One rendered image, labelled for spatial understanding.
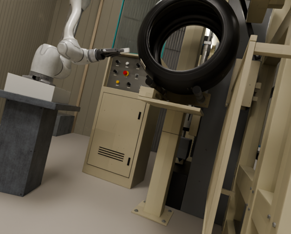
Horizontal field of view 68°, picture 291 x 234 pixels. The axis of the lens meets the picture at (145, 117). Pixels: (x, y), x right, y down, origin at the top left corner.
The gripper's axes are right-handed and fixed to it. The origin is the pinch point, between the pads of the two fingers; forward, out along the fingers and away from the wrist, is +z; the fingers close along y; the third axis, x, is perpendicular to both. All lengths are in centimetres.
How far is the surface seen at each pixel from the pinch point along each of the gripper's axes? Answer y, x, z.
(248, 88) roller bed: 18, 29, 77
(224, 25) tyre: -13, 0, 63
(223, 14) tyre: -13, -6, 62
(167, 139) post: 25, 60, 22
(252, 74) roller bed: 18, 20, 80
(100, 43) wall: 271, -144, -175
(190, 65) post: 25.2, 7.1, 40.7
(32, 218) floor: -33, 102, -43
